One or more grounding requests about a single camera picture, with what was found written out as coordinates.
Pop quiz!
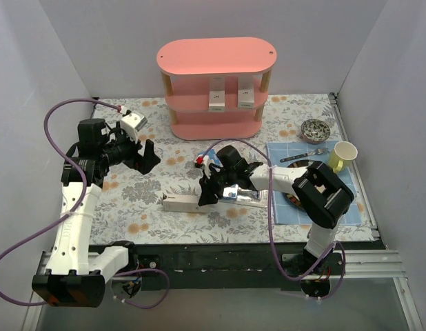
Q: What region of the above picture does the floral patterned tablecloth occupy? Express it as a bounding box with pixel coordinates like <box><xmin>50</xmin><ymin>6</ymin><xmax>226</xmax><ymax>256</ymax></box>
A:
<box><xmin>59</xmin><ymin>92</ymin><xmax>376</xmax><ymax>245</ymax></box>

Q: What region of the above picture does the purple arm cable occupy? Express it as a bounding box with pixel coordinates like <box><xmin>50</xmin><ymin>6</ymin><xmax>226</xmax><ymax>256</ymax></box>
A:
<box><xmin>202</xmin><ymin>139</ymin><xmax>345</xmax><ymax>299</ymax></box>
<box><xmin>0</xmin><ymin>98</ymin><xmax>171</xmax><ymax>309</ymax></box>

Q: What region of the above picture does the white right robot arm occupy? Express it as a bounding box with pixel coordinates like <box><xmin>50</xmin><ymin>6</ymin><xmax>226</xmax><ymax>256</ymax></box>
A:
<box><xmin>195</xmin><ymin>145</ymin><xmax>354</xmax><ymax>274</ymax></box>

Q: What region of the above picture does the Gillette razor blister pack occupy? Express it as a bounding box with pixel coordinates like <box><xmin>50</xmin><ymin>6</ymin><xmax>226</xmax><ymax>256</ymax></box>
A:
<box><xmin>219</xmin><ymin>185</ymin><xmax>268</xmax><ymax>208</ymax></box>
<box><xmin>195</xmin><ymin>149</ymin><xmax>222</xmax><ymax>166</ymax></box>

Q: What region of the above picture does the yellow ceramic mug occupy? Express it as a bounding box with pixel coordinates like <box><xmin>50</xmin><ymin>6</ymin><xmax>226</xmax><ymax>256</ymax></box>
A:
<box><xmin>328</xmin><ymin>141</ymin><xmax>358</xmax><ymax>174</ymax></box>

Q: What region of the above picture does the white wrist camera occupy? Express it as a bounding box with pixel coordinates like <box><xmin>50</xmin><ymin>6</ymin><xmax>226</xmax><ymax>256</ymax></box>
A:
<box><xmin>194</xmin><ymin>154</ymin><xmax>216</xmax><ymax>178</ymax></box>
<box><xmin>120</xmin><ymin>110</ymin><xmax>148</xmax><ymax>143</ymax></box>

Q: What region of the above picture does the white Harry's razor box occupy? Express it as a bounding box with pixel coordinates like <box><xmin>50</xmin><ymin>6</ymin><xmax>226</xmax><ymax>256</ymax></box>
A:
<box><xmin>162</xmin><ymin>194</ymin><xmax>211</xmax><ymax>213</ymax></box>

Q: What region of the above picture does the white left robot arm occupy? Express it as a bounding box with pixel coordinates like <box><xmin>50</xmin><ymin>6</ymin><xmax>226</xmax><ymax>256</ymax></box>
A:
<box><xmin>32</xmin><ymin>113</ymin><xmax>161</xmax><ymax>308</ymax></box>

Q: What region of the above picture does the slim white H razor box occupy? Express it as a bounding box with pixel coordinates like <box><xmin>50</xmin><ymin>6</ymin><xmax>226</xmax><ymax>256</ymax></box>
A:
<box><xmin>208</xmin><ymin>77</ymin><xmax>225</xmax><ymax>112</ymax></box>

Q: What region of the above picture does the floral patterned ceramic bowl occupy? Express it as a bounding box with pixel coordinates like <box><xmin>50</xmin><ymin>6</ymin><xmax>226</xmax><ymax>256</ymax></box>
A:
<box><xmin>301</xmin><ymin>119</ymin><xmax>331</xmax><ymax>144</ymax></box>

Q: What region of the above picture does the blue checkered cloth napkin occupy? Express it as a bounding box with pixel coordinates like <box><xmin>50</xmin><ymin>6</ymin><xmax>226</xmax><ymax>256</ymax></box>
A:
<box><xmin>267</xmin><ymin>140</ymin><xmax>361</xmax><ymax>225</ymax></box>

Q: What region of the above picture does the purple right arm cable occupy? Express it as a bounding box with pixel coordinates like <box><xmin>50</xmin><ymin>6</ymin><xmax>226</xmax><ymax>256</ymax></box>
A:
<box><xmin>202</xmin><ymin>139</ymin><xmax>345</xmax><ymax>299</ymax></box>

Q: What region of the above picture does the dark rimmed cream plate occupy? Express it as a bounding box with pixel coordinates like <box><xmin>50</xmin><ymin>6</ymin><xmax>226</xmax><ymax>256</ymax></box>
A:
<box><xmin>283</xmin><ymin>159</ymin><xmax>344</xmax><ymax>211</ymax></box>

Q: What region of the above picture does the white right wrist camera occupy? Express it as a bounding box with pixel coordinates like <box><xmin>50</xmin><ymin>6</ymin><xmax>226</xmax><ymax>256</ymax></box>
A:
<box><xmin>194</xmin><ymin>154</ymin><xmax>216</xmax><ymax>178</ymax></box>

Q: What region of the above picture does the metal fork dark handle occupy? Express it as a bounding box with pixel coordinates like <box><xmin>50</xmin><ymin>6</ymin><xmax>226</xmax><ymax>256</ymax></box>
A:
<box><xmin>280</xmin><ymin>148</ymin><xmax>329</xmax><ymax>163</ymax></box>

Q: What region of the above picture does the pink three-tier wooden shelf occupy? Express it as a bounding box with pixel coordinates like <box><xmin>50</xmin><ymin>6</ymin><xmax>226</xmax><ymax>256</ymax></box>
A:
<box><xmin>156</xmin><ymin>37</ymin><xmax>277</xmax><ymax>141</ymax></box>

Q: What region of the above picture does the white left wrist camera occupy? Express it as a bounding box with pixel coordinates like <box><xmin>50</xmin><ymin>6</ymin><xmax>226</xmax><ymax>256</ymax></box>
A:
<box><xmin>120</xmin><ymin>110</ymin><xmax>148</xmax><ymax>143</ymax></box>

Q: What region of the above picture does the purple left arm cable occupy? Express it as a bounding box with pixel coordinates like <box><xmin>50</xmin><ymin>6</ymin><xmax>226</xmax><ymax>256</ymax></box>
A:
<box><xmin>0</xmin><ymin>98</ymin><xmax>171</xmax><ymax>309</ymax></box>

